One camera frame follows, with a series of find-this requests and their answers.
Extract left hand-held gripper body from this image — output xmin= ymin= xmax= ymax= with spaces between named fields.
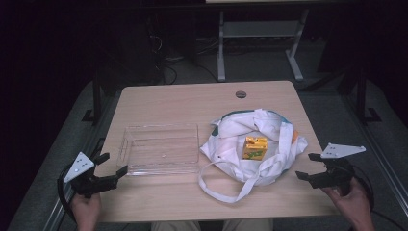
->
xmin=63 ymin=151 xmax=119 ymax=199

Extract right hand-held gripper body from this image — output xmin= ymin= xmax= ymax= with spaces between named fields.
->
xmin=309 ymin=142 xmax=367 ymax=197

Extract clear plastic tray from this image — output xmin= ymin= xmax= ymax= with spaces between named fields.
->
xmin=115 ymin=123 xmax=200 ymax=176

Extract yellow snack packet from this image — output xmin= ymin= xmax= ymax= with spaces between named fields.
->
xmin=242 ymin=136 xmax=268 ymax=161

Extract white cloth tote bag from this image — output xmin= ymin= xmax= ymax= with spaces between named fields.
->
xmin=197 ymin=108 xmax=309 ymax=204

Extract person's left hand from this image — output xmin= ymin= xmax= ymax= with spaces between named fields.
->
xmin=70 ymin=192 xmax=102 ymax=231

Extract person's right hand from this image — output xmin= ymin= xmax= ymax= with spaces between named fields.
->
xmin=321 ymin=177 xmax=375 ymax=231

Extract black metal stand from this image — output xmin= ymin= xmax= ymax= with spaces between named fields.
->
xmin=355 ymin=67 xmax=383 ymax=125
xmin=81 ymin=68 xmax=104 ymax=127

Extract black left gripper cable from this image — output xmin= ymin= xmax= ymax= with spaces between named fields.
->
xmin=56 ymin=164 xmax=79 ymax=223

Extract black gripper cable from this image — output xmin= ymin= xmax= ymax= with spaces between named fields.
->
xmin=347 ymin=164 xmax=408 ymax=231
xmin=56 ymin=164 xmax=79 ymax=223

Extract aluminium frame rail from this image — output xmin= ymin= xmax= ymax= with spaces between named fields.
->
xmin=339 ymin=92 xmax=408 ymax=219
xmin=40 ymin=95 xmax=120 ymax=231

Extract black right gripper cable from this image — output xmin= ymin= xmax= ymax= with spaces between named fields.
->
xmin=347 ymin=164 xmax=408 ymax=231

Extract black floor cables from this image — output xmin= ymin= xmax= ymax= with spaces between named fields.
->
xmin=145 ymin=32 xmax=179 ymax=87

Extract white metal desk frame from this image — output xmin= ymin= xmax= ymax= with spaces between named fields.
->
xmin=205 ymin=0 xmax=311 ymax=83

